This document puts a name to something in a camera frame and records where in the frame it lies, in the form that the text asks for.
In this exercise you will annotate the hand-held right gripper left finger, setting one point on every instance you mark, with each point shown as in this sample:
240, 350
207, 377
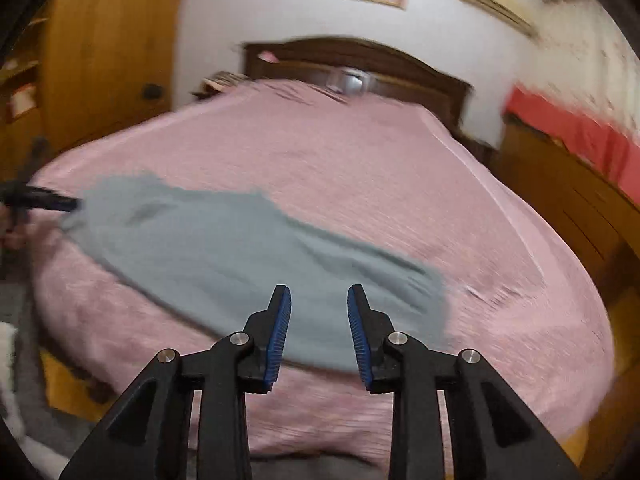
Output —
280, 340

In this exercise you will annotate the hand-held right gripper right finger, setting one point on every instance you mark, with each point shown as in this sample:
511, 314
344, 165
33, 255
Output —
359, 345

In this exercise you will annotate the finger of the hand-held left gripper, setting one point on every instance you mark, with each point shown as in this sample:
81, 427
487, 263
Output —
47, 198

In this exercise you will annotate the light blue towel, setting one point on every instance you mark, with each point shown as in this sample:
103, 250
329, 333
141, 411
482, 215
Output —
225, 260

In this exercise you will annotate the wooden wardrobe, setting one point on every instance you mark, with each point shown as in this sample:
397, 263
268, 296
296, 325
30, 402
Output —
100, 50

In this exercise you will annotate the pink bedspread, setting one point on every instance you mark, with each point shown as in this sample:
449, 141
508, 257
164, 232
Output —
375, 170

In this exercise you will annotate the cluttered bedside table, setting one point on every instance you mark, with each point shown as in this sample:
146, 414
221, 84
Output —
220, 82

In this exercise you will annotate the wooden cabinet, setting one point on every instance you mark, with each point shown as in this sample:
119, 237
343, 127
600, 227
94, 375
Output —
565, 205

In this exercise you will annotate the small pink object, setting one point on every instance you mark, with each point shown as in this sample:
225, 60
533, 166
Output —
267, 55

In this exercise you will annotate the dark wooden headboard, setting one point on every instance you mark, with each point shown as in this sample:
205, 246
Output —
400, 67

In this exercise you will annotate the red cloth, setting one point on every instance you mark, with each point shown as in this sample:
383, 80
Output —
575, 130

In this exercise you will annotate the light patterned curtain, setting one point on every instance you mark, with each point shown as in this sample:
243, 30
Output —
585, 55

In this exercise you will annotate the wall air conditioner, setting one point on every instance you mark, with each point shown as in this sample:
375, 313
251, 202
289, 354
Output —
495, 0

